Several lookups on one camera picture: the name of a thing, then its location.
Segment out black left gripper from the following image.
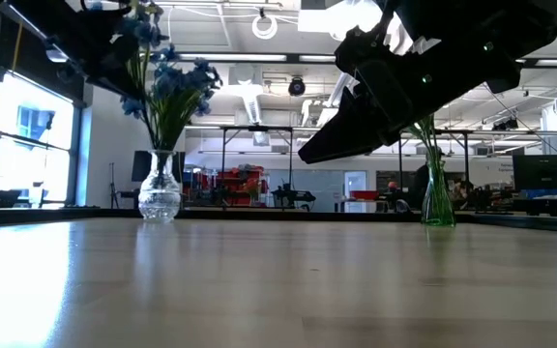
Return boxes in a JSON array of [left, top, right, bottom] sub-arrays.
[[21, 0, 139, 96]]

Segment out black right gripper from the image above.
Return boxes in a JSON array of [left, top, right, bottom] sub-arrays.
[[299, 52, 463, 164]]

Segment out blue flower bunch long stems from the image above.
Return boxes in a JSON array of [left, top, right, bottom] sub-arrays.
[[121, 45, 188, 152]]

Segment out green glass vase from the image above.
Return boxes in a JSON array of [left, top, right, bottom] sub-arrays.
[[421, 154, 456, 227]]

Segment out clear glass vase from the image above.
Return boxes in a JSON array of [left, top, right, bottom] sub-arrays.
[[137, 149, 182, 224]]

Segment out white door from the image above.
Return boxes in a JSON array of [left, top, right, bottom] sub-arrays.
[[344, 170, 368, 214]]

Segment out black background robot device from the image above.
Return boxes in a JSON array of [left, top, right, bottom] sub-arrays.
[[271, 183, 317, 209]]

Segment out black overhead light bar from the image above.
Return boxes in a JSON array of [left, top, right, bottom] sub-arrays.
[[176, 51, 557, 69]]

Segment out red storage shelf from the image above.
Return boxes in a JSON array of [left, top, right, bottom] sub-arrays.
[[216, 165, 266, 208]]

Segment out white ceiling light panel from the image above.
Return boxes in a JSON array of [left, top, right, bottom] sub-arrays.
[[297, 0, 389, 35]]

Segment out black ceiling camera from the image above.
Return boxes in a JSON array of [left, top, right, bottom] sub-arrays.
[[287, 76, 308, 98]]

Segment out black background table frame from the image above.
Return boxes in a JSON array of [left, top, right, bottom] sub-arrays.
[[220, 125, 295, 209], [396, 128, 473, 194]]

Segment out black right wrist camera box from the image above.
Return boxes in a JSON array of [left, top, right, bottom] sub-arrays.
[[335, 26, 389, 93]]

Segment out white hanging ring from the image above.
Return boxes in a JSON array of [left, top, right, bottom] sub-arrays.
[[251, 14, 279, 41]]

